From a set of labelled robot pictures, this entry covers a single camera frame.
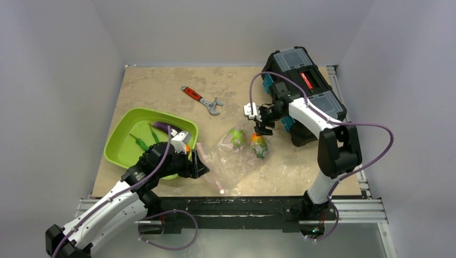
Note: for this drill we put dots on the clear zip top bag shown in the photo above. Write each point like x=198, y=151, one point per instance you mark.
x=229, y=166

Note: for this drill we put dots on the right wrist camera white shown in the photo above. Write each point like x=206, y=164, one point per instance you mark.
x=251, y=111

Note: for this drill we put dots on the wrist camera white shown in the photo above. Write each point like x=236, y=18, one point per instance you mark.
x=180, y=140
x=251, y=111

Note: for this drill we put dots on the green plastic tray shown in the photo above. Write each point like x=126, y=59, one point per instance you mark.
x=121, y=148

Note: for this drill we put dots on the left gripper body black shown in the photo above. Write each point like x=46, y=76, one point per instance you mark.
x=179, y=164

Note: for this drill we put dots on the purple fake eggplant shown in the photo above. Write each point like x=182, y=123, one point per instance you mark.
x=162, y=126

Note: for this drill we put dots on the green orange fake mango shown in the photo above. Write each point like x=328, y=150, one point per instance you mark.
x=259, y=146

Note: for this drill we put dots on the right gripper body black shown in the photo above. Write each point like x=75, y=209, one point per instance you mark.
x=263, y=116

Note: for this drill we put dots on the black plastic toolbox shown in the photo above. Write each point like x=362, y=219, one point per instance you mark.
x=292, y=72

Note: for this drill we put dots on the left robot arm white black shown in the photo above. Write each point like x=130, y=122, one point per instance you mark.
x=130, y=200

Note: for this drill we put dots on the red handled adjustable wrench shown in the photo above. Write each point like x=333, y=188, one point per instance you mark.
x=211, y=106

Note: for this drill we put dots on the dark fake grape bunch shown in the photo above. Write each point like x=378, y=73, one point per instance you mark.
x=153, y=155

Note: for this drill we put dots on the black mounting base rail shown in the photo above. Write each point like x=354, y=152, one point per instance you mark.
x=289, y=214

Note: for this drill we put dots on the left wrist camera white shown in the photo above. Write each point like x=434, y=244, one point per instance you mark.
x=180, y=140

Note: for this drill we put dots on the green fake chili pepper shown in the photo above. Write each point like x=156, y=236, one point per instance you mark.
x=154, y=135

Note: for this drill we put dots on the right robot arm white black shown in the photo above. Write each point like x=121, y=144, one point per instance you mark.
x=339, y=150

